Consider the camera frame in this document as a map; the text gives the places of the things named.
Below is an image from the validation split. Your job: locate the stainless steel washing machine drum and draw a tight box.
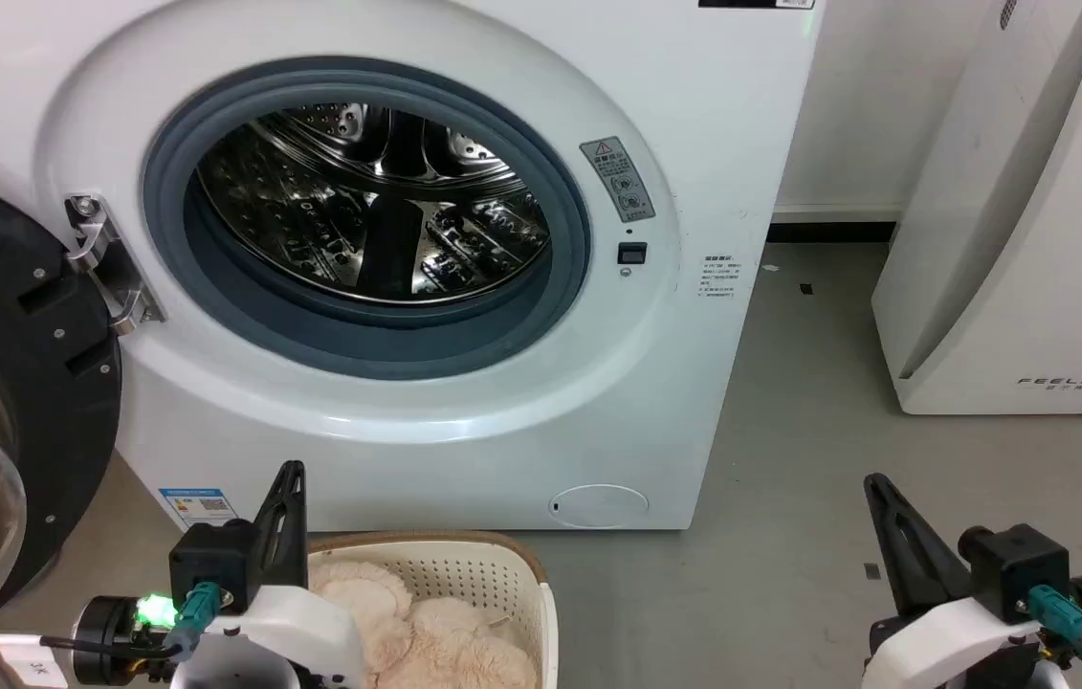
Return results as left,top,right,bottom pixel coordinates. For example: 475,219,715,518
195,103,552,305

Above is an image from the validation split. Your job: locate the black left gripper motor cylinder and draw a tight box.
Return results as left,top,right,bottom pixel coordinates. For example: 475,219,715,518
72,594,174,686

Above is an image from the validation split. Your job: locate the black washing machine door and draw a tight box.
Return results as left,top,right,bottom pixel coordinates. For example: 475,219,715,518
0,167,123,659

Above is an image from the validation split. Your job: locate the black cable with white tag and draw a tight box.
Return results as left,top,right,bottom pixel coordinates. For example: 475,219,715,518
0,632,180,688

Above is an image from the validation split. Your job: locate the white front-load washing machine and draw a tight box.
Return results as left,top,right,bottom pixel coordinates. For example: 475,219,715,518
0,0,827,533

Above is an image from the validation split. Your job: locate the black skirting board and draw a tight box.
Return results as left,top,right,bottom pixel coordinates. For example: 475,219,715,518
767,221,897,245

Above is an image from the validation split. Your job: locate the blue energy label sticker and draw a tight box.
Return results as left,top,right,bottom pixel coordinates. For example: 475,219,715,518
159,487,238,530

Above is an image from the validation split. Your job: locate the cream perforated laundry basket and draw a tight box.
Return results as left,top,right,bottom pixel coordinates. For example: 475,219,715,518
306,531,560,689

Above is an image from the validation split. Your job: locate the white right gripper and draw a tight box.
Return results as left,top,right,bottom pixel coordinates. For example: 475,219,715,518
862,473,1068,689

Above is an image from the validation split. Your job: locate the beige fluffy towel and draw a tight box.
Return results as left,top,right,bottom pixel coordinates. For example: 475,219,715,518
309,560,539,689

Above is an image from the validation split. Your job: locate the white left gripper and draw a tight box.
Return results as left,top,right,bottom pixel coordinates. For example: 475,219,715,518
169,460,366,689

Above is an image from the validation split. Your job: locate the grey warning sticker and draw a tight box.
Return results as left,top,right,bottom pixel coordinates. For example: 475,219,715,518
580,136,656,224

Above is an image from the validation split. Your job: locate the teal left camera connector cable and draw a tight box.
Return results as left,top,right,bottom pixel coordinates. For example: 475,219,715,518
163,581,222,657

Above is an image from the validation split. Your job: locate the silver metal door hinge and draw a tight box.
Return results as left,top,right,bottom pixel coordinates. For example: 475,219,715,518
65,193,166,337

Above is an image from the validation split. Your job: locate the oval drain filter cover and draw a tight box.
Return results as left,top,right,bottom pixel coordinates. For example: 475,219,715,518
547,483,651,528

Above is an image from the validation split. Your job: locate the grey rubber door gasket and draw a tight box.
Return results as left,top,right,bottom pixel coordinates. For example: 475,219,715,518
142,56,592,382

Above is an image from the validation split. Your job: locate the white air purifier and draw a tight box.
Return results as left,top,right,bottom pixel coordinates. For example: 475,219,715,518
872,0,1082,416

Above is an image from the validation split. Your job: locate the small printed text label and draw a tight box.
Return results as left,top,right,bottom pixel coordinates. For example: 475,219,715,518
701,254,742,300

